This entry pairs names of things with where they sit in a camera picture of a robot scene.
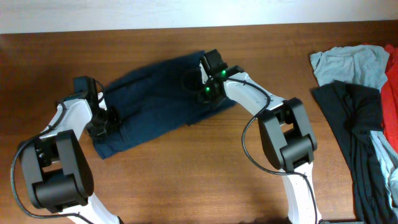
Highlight red garment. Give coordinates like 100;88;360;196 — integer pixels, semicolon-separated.
381;44;397;152

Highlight navy blue shorts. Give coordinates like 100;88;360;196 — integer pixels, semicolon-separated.
93;50;235;159

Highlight light grey t-shirt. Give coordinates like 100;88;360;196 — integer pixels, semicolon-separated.
310;45;389;90

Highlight black garment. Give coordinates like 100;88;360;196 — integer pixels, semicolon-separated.
312;81;397;223

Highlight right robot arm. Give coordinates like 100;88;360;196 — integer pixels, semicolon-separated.
199;49;323;223

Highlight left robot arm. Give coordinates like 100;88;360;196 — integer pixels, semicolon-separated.
10;76;122;224

